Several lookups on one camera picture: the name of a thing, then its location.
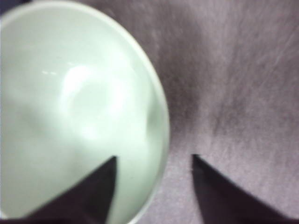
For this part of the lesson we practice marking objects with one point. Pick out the light green ceramic bowl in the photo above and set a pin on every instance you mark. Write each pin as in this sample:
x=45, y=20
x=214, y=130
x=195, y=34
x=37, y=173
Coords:
x=76, y=90

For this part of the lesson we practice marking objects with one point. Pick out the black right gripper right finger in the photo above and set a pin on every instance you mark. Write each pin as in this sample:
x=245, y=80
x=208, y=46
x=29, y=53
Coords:
x=222, y=202

